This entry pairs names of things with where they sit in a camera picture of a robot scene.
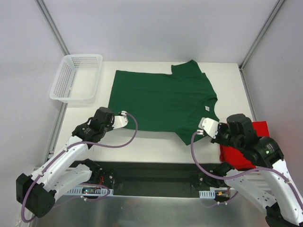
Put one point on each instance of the green t shirt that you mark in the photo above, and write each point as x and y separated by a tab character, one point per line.
174	102

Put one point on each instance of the right aluminium frame post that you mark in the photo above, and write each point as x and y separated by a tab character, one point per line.
262	32

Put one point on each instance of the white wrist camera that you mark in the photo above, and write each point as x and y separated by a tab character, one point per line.
208	127
120	120

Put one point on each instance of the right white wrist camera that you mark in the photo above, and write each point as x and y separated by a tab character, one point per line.
208	127

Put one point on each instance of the aluminium frame post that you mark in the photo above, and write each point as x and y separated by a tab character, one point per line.
52	25
262	32

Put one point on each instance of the aluminium front rail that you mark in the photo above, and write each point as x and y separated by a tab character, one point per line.
251	176

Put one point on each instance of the white plastic mesh basket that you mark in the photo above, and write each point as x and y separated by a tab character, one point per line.
76	80

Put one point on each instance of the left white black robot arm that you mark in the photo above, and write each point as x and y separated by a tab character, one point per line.
39	191

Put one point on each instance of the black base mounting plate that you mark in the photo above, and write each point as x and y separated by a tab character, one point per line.
147	179

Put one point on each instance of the red folded t shirt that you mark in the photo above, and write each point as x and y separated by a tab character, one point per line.
235	157

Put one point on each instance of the left white cable duct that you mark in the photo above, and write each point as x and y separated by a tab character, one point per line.
88	191

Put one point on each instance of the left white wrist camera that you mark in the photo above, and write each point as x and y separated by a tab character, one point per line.
120	120

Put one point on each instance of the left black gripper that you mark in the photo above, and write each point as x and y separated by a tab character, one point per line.
110	121

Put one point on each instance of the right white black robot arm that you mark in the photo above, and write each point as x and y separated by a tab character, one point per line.
284	206

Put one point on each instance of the right white cable duct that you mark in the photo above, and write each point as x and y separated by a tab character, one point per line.
210	194

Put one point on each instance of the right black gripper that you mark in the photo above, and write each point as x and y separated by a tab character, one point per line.
222	133

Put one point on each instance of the left aluminium frame post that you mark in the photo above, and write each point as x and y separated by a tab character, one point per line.
52	25

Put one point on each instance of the white cable duct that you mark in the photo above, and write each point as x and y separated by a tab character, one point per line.
210	194
88	191

